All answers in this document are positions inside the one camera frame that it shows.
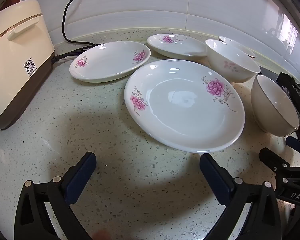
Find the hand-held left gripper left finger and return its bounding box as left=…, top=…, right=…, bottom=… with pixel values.
left=14, top=152, right=97, bottom=240

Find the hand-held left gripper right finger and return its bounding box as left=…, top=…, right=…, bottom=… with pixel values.
left=199, top=153, right=283, bottom=240

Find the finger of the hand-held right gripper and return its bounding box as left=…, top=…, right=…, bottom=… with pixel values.
left=286, top=136, right=300, bottom=155
left=259, top=147, right=290, bottom=178

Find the white bowl with gold rim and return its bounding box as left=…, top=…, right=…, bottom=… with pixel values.
left=251, top=74, right=300, bottom=137

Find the large white floral plate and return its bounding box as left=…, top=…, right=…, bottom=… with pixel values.
left=124, top=59, right=245, bottom=153

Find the white bowl with pink flower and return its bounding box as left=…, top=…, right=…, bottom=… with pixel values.
left=205, top=39, right=261, bottom=83

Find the red bowl with white inside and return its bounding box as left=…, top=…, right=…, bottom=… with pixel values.
left=218, top=36, right=256, bottom=59

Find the medium white floral plate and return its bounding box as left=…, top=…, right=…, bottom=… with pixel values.
left=69, top=41, right=151, bottom=83

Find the small white floral plate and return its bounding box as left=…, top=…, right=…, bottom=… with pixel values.
left=147, top=34, right=207, bottom=58

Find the black gas stove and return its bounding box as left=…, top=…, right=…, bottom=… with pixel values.
left=261, top=66, right=300, bottom=140

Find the cream rice cooker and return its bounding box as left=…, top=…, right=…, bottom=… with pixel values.
left=0, top=0, right=56, bottom=131

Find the black power cable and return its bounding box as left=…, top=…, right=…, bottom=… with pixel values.
left=52, top=0, right=106, bottom=63

